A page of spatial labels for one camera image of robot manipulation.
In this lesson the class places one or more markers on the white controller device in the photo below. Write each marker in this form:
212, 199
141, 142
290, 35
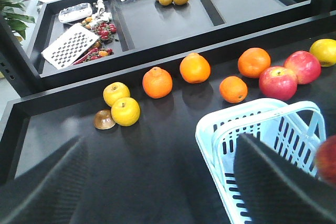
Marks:
74, 13

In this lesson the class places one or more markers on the pink red apple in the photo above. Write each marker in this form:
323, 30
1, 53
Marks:
278, 82
305, 65

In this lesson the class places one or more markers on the cherry tomato bunch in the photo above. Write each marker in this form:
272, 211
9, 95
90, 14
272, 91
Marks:
105, 31

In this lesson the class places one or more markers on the pink red apple right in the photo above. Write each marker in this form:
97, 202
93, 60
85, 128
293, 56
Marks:
305, 65

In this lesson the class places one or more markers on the yellow apple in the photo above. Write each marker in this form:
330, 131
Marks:
125, 111
115, 91

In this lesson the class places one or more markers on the pink red apple left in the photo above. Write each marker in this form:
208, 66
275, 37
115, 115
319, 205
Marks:
278, 82

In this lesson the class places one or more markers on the dark red apple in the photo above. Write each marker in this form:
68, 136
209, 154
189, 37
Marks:
325, 160

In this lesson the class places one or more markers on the white small parts pile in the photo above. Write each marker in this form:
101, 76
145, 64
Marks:
101, 14

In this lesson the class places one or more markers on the orange at basket edge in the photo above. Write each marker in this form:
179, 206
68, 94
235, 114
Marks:
194, 68

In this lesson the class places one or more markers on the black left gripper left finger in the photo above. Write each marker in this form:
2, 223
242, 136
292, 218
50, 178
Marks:
50, 191

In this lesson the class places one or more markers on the large orange back left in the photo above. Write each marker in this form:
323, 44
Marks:
253, 62

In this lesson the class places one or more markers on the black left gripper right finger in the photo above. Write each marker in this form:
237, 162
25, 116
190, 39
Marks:
275, 191

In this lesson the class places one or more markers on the yellow apple back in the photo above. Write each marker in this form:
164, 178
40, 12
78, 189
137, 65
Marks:
115, 91

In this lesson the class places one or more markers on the light blue plastic basket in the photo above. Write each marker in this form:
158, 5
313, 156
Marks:
294, 131

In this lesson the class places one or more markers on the navel orange with knob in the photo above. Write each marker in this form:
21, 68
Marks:
157, 83

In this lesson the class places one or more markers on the green potted plant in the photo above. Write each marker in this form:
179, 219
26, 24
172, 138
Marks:
13, 11

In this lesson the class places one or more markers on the black wooden display stand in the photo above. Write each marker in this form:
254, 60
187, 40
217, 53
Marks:
169, 164

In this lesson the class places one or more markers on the small orange far left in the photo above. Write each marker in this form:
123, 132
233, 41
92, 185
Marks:
233, 89

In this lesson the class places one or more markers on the yellow apple front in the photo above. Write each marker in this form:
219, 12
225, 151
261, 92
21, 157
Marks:
125, 111

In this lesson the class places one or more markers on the brown half fruit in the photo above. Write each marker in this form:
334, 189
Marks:
103, 120

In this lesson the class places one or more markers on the checkerboard calibration board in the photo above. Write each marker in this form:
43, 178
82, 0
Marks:
68, 47

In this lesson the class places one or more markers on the yellow orange fruit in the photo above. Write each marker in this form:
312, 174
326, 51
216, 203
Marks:
324, 51

